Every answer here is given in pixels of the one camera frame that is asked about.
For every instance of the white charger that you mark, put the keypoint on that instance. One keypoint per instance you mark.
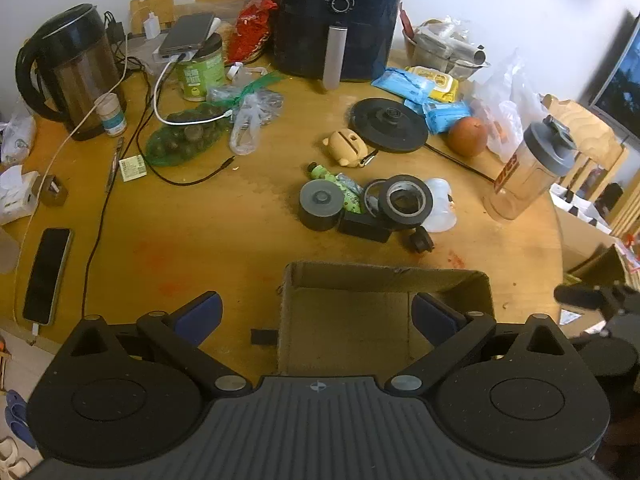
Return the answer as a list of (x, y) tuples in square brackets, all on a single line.
[(151, 26)]

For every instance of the blue wipes packet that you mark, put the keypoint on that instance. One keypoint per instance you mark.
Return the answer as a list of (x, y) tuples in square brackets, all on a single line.
[(402, 82)]

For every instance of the television screen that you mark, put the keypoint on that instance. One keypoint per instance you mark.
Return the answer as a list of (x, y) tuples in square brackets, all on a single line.
[(622, 80)]

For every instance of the grey-topped black tape roll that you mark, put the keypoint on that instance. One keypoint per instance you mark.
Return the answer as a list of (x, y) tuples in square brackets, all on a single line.
[(320, 202)]

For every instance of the black steel electric kettle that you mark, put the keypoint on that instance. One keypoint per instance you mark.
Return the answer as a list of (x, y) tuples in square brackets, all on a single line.
[(75, 75)]

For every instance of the dark pen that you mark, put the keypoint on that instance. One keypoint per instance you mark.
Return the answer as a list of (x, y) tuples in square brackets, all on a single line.
[(114, 165)]

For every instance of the white pill bottle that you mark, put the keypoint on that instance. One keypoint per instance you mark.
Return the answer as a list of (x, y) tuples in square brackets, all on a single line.
[(111, 117)]

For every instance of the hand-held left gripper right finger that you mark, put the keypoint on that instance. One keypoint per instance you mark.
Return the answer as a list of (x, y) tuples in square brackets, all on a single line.
[(431, 317)]

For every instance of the bowl of rolled papers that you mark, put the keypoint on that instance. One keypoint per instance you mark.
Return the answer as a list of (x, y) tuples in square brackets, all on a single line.
[(445, 47)]

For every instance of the black kettle base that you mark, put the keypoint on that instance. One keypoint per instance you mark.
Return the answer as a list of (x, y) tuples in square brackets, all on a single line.
[(385, 130)]

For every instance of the large cardboard carton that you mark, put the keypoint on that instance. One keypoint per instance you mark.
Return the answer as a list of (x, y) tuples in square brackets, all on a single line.
[(580, 235)]

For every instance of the small paper tag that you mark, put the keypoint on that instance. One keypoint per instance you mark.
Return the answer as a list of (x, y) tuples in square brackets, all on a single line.
[(134, 167)]

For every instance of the beige patterned bag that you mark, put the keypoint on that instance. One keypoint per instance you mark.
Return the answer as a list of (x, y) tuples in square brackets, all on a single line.
[(227, 40)]

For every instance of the wooden chair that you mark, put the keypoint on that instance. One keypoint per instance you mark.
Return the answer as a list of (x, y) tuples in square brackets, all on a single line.
[(150, 2), (595, 135)]

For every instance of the black smartphone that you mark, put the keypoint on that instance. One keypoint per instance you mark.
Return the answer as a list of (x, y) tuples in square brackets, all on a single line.
[(46, 275)]

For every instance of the green net bag of chestnuts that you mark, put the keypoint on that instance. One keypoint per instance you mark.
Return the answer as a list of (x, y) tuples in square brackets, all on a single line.
[(185, 137)]

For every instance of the blue packet white label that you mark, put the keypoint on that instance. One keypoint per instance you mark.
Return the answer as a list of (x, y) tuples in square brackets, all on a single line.
[(442, 116)]

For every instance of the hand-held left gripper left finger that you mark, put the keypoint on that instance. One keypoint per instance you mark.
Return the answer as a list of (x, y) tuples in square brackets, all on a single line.
[(200, 316)]

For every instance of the tan pig-shaped case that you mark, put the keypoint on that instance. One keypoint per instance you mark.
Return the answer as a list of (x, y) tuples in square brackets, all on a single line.
[(347, 147)]

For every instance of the small black knob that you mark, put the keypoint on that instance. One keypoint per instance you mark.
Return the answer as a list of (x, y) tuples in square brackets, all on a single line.
[(421, 241)]

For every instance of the red snack bag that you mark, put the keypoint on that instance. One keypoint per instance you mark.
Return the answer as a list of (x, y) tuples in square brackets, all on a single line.
[(252, 30)]

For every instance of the black rectangular box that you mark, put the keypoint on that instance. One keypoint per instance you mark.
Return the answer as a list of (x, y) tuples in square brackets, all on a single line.
[(362, 230)]

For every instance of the yellow wipes packet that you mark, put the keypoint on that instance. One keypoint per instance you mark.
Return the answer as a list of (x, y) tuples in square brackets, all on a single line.
[(442, 85)]

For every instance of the white plastic bag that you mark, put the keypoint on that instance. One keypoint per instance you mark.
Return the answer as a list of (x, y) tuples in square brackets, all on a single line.
[(505, 105)]

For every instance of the green printed tube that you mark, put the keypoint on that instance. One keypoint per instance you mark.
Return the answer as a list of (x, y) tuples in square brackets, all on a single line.
[(325, 172)]

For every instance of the clear shaker bottle grey lid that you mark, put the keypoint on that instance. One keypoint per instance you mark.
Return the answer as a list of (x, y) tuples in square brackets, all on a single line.
[(525, 175)]

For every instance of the blue slippers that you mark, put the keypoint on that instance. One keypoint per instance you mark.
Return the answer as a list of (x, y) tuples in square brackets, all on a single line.
[(17, 415)]

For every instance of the crumpled clear plastic bag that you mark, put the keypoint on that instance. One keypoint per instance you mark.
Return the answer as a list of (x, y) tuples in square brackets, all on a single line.
[(15, 135)]

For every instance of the brown cardboard box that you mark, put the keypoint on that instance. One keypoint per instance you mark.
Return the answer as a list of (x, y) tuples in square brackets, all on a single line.
[(345, 320)]

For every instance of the dark blue air fryer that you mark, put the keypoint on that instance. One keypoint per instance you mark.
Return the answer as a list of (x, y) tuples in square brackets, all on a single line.
[(310, 25)]

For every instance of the orange round fruit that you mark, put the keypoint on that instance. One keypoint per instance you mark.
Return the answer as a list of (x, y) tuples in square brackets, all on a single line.
[(467, 136)]

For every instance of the grey power bank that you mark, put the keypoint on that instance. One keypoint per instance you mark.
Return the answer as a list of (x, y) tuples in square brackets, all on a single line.
[(187, 32)]

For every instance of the small brown box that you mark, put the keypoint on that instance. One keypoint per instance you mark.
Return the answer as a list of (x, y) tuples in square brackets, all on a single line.
[(52, 192)]

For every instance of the clear bag of steel wool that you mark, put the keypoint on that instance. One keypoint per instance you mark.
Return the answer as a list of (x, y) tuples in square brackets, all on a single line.
[(250, 115)]

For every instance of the clear plastic lid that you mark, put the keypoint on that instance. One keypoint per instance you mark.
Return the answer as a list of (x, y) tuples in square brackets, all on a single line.
[(442, 207)]

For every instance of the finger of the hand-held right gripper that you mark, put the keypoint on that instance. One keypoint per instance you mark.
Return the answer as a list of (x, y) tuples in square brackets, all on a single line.
[(577, 296)]

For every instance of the green label jar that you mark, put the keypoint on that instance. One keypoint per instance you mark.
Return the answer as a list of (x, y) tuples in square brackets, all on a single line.
[(202, 72)]

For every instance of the black charger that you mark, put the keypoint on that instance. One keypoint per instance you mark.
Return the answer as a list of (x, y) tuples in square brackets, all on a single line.
[(116, 30)]

